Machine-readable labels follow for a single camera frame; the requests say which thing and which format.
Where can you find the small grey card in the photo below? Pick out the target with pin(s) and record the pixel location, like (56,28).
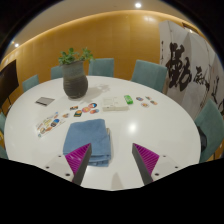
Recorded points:
(44,101)

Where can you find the small green object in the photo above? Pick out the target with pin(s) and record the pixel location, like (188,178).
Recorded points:
(128,99)

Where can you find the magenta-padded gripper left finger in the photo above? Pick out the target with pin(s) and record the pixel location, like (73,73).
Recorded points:
(77,159)

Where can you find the oval red blue sticker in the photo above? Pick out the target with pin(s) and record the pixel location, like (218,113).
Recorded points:
(94,111)

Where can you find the small red sticker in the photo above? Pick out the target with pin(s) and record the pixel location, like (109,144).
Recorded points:
(144,104)
(148,97)
(153,102)

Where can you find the black shield sticker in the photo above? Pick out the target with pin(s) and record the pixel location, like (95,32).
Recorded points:
(78,113)

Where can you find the dark rectangular sticker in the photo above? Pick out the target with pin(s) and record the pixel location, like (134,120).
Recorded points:
(74,107)

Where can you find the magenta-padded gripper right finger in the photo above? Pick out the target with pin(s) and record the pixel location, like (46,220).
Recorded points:
(147,160)

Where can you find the recessed ceiling lights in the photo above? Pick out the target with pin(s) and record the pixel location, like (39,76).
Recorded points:
(138,5)

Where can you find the colourful sticker sheet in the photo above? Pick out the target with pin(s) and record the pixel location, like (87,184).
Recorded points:
(49,124)

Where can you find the orange round sticker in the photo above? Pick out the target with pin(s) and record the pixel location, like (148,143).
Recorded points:
(86,109)

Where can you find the teal chairs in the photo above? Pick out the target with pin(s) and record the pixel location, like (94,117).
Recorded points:
(148,73)

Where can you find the round blue red sticker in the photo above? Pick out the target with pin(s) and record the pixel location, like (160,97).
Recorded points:
(92,105)

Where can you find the potted plant in dark vase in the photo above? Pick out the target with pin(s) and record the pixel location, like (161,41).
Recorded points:
(75,81)

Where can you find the blue towel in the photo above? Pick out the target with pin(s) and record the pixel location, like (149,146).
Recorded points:
(87,133)

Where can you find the flat white box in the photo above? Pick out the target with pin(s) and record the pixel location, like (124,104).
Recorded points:
(114,103)

